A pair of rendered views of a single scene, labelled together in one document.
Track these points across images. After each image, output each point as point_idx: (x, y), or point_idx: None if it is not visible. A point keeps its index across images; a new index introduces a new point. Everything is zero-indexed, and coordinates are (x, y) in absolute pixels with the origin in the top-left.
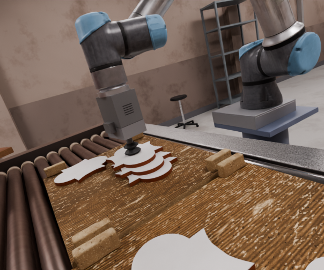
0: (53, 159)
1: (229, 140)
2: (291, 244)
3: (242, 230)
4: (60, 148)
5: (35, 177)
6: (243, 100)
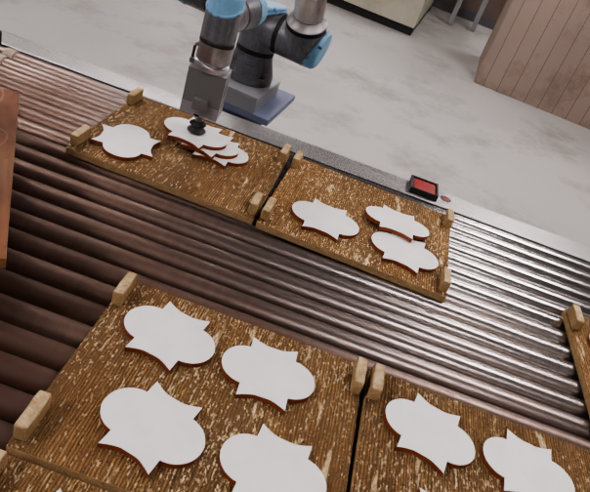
0: None
1: (256, 128)
2: (352, 204)
3: (329, 199)
4: None
5: None
6: (235, 69)
